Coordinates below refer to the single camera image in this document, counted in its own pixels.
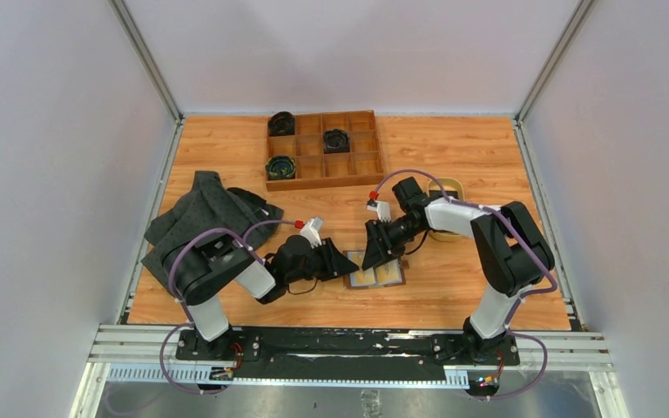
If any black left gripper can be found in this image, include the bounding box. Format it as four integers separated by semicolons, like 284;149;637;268
286;237;359;284

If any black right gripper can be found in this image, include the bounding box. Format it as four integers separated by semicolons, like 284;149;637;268
362;215;425;271

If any brown leather card holder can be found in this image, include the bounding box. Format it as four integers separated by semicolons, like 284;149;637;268
343;260;406;290

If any yellow oval card tray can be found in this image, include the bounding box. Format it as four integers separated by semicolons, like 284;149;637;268
427;178;464;242

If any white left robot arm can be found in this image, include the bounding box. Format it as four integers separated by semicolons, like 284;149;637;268
162;233;360;360

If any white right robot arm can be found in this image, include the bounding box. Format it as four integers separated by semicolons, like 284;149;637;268
361;177;558;364

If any wooden compartment tray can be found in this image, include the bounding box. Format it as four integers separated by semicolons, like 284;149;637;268
264;110;385;192

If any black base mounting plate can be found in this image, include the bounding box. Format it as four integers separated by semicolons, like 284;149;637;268
172;327;520;382

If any black-green coiled belt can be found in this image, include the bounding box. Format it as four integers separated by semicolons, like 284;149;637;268
265;155;296;181

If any black coiled belt middle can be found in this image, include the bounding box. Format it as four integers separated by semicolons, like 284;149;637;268
322;128;350;154

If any dark grey dotted cloth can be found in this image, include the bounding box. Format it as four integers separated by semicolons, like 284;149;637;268
142;171;284;287

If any black coiled belt top-left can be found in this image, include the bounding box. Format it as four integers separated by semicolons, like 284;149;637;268
267;111;295;137

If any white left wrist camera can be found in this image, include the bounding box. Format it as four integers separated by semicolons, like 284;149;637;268
299;217;323;248

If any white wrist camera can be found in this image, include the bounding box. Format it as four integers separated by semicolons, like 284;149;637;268
299;217;323;248
366;199;392;222

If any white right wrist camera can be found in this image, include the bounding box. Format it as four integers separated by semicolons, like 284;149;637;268
366;199;392;222

